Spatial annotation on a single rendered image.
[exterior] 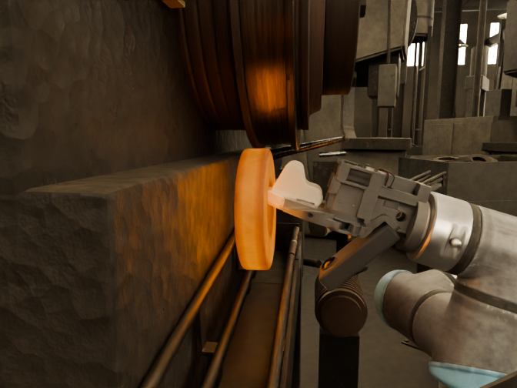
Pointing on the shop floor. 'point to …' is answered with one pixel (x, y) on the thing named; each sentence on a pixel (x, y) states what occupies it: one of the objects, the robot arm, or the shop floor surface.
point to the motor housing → (339, 332)
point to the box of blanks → (470, 178)
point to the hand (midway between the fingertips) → (258, 194)
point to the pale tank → (422, 34)
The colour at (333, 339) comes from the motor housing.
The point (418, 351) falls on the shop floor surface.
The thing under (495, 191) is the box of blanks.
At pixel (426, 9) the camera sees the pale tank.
